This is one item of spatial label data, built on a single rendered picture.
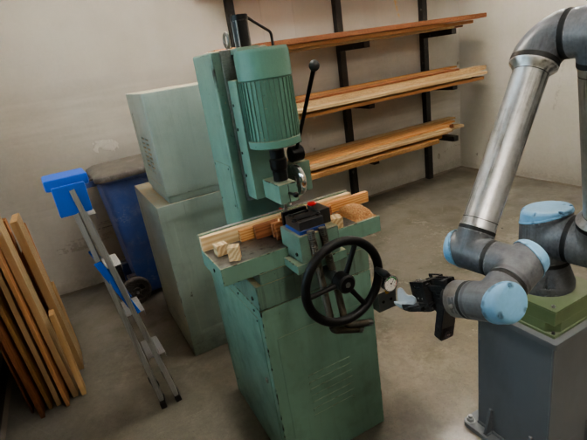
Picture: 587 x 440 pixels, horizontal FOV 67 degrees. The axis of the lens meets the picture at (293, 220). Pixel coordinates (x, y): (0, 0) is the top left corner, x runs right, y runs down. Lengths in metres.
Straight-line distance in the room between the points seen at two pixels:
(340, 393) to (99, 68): 2.78
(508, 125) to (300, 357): 0.99
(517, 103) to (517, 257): 0.38
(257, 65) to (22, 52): 2.43
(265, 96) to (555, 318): 1.10
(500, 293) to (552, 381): 0.70
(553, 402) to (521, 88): 1.01
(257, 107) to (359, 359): 1.00
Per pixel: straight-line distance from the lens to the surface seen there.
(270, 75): 1.42
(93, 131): 3.64
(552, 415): 1.79
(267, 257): 1.42
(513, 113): 1.24
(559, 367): 1.69
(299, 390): 1.71
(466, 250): 1.17
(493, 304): 1.03
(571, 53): 1.29
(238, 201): 1.71
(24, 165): 3.66
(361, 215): 1.58
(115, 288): 2.06
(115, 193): 3.10
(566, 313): 1.62
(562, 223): 1.55
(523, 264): 1.11
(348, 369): 1.79
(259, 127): 1.45
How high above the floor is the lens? 1.46
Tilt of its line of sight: 20 degrees down
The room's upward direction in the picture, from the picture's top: 9 degrees counter-clockwise
